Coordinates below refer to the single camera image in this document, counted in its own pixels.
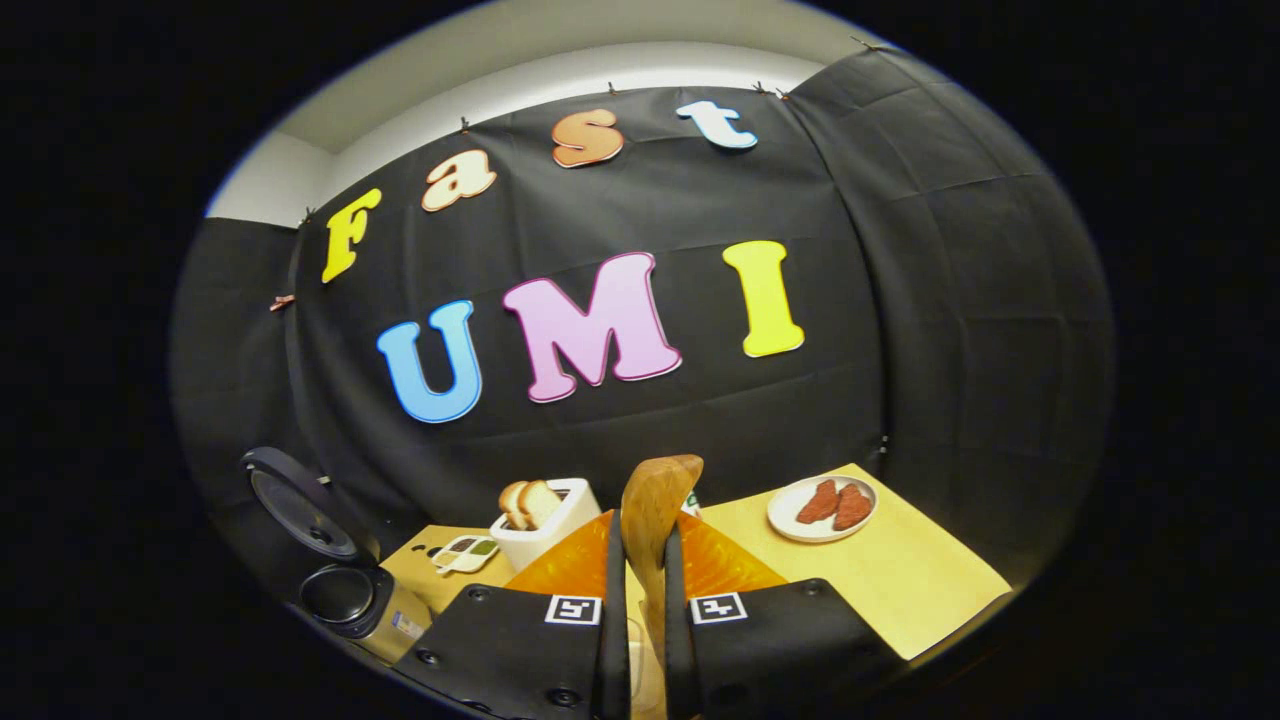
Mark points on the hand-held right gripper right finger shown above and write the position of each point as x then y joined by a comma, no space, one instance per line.
675,620

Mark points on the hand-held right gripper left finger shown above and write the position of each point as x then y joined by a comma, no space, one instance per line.
615,620

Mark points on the wooden spoon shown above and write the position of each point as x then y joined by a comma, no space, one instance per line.
652,520

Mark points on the dark grey rice cooker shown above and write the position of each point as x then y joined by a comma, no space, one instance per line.
335,590

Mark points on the white toaster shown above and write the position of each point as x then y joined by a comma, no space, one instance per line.
555,535

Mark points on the white milk bottle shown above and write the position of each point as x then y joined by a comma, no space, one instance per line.
692,502

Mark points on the toasted bread slice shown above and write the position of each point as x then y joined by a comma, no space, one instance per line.
511,505
540,503

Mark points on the white round plate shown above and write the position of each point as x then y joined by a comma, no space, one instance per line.
790,525

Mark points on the white divided seasoning dish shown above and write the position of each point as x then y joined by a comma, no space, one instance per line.
465,553

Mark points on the red meat slice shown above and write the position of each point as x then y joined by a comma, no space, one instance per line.
853,508
818,502

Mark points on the black backdrop cloth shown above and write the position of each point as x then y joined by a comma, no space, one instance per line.
950,300

